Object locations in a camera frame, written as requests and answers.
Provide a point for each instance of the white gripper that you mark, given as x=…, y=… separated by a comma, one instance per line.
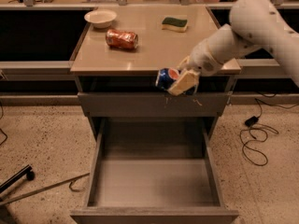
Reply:
x=202, y=61

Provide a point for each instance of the blue pepsi can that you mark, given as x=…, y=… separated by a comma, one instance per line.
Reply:
x=166, y=77

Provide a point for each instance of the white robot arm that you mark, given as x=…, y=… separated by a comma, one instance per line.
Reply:
x=253, y=24

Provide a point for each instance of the grey drawer cabinet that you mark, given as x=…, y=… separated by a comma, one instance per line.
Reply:
x=100, y=68

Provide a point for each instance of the orange soda can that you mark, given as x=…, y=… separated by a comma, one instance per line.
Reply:
x=121, y=39

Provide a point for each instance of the closed top drawer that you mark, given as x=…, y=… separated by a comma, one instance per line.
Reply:
x=152, y=104

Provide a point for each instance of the open middle drawer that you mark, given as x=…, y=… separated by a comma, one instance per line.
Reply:
x=158, y=171

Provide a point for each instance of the green yellow sponge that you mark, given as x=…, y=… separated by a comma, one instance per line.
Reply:
x=174, y=24

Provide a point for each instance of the white bowl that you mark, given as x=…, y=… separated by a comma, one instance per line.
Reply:
x=101, y=19

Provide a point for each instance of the grey metal rod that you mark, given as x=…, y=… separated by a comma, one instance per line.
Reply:
x=37, y=191

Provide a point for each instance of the black chair leg caster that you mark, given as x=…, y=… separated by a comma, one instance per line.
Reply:
x=26, y=171

